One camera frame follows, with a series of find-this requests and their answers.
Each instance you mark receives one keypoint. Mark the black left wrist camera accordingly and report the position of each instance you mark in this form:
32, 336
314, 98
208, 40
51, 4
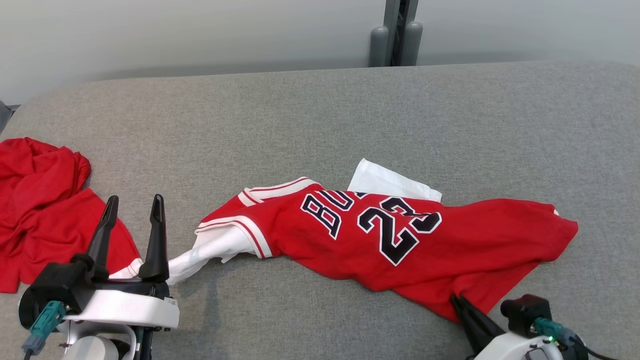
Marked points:
60, 285

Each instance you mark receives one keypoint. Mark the red jersey with white sleeves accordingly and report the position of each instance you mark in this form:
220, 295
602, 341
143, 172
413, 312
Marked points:
475, 245

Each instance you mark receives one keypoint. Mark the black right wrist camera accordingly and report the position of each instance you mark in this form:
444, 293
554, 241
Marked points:
522, 312

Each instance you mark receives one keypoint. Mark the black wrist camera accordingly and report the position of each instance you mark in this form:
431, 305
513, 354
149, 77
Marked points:
60, 285
522, 312

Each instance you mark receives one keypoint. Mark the red shorts with white hem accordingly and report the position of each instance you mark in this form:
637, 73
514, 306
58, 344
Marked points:
45, 220

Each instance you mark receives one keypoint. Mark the grey metal partition post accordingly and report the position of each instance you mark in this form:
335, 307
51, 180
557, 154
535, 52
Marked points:
380, 45

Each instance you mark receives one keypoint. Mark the dark grey partition frame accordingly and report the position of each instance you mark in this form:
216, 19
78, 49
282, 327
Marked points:
4, 115

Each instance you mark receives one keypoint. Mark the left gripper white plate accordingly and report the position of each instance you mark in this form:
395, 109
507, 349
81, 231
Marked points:
130, 307

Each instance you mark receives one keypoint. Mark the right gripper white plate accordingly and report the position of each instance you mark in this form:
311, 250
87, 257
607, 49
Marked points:
510, 350

